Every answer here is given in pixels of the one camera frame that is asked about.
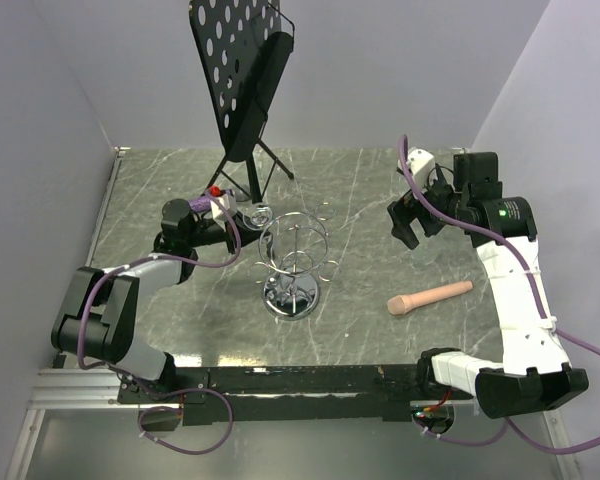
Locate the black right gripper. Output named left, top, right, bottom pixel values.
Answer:
left=387, top=165, right=469, bottom=250

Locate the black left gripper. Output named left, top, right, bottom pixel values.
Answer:
left=186, top=211, right=270, bottom=255

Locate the clear wine glass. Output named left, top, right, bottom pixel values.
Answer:
left=395, top=167, right=415, bottom=202
left=241, top=203, right=274, bottom=230
left=409, top=234, right=444, bottom=269

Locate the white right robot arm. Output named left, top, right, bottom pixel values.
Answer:
left=387, top=148, right=589, bottom=419

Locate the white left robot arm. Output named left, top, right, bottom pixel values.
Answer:
left=51, top=195, right=262, bottom=402

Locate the chrome wine glass rack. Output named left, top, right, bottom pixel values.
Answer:
left=253, top=202, right=339, bottom=321

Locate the purple glitter microphone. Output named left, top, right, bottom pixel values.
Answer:
left=188, top=195, right=214, bottom=215

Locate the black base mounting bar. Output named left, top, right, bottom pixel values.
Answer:
left=117, top=363, right=474, bottom=429

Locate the black music stand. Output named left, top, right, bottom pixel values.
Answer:
left=188, top=1, right=295, bottom=203

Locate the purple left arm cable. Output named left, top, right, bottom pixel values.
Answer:
left=77, top=214, right=244, bottom=455

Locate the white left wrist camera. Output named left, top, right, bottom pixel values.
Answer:
left=207, top=185, right=238, bottom=225

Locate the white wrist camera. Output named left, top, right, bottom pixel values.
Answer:
left=406, top=147, right=435, bottom=190
left=207, top=185, right=238, bottom=225

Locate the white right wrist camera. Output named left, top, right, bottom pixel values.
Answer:
left=406, top=147, right=435, bottom=190

